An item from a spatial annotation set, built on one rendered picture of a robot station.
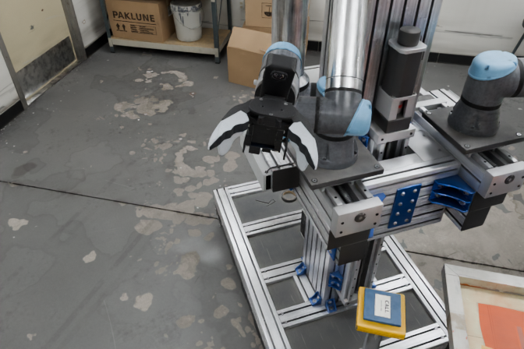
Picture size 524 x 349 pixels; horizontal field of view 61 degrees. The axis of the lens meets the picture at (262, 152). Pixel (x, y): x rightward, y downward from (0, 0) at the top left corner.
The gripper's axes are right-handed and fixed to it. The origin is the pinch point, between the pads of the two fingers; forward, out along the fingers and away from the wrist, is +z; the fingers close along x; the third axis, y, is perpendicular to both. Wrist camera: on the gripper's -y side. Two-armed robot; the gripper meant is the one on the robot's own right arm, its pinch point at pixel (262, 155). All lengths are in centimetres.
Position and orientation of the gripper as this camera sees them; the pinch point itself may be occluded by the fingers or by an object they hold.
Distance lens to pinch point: 60.7
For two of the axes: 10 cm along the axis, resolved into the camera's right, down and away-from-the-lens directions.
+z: -1.3, 6.1, -7.8
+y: -1.3, 7.7, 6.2
